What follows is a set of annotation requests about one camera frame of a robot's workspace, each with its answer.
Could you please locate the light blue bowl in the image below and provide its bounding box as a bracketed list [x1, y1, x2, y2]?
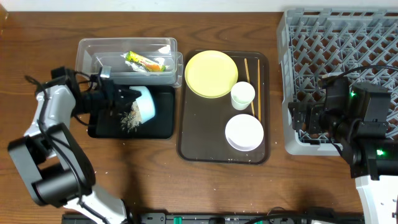
[129, 86, 155, 124]

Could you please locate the rice food waste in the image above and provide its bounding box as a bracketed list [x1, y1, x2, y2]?
[121, 101, 142, 133]

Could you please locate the green snack wrapper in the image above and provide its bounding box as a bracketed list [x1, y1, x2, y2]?
[126, 51, 166, 72]

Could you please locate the white pink bowl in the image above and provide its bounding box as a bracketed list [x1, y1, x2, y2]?
[224, 114, 264, 152]

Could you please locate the white cup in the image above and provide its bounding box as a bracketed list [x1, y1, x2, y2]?
[231, 82, 251, 111]

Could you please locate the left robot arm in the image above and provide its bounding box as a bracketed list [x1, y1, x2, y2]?
[7, 67, 141, 223]

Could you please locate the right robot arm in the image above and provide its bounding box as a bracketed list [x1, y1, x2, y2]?
[287, 77, 397, 223]

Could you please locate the black waste tray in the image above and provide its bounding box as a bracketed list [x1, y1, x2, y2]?
[88, 85, 175, 139]

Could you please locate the grey dishwasher rack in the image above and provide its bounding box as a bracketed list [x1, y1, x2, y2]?
[277, 8, 397, 156]

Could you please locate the clear plastic bin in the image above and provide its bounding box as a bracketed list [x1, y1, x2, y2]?
[75, 37, 183, 88]

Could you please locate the right wooden chopstick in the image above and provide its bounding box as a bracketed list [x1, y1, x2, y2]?
[257, 59, 261, 122]

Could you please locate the wooden chopstick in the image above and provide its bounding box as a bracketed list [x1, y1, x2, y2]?
[257, 59, 261, 122]
[244, 58, 255, 116]

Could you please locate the left wooden chopstick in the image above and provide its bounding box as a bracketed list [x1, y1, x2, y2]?
[244, 58, 255, 116]

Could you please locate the yellow plate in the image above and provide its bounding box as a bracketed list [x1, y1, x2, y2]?
[185, 50, 239, 98]

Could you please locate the brown serving tray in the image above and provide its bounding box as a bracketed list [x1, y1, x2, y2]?
[177, 51, 271, 165]

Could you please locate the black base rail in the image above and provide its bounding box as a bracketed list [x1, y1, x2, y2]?
[61, 212, 364, 224]

